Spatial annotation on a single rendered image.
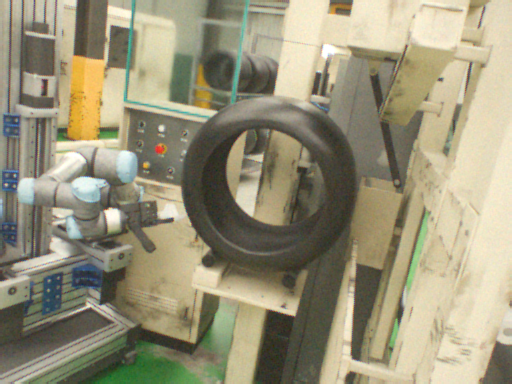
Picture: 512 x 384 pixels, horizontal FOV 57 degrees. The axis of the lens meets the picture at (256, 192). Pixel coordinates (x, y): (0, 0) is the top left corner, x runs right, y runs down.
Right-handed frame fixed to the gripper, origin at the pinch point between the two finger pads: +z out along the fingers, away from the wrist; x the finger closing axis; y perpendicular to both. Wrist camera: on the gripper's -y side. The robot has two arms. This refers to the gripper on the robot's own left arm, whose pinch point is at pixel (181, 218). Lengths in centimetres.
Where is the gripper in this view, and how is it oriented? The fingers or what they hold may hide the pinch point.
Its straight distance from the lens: 157.5
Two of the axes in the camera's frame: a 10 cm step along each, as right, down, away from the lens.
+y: -1.1, -9.9, -0.3
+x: -4.5, 0.2, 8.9
